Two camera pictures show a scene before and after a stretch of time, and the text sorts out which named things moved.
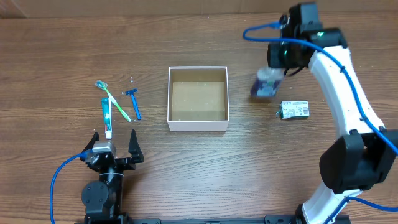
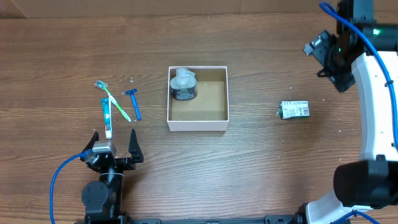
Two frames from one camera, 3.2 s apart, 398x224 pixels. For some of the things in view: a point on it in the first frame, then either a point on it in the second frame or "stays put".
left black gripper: (135, 150) stays put
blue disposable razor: (134, 101) stays put
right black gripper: (275, 52) → (322, 52)
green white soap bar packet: (293, 109) stays put
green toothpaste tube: (107, 112) stays put
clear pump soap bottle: (267, 81) → (183, 84)
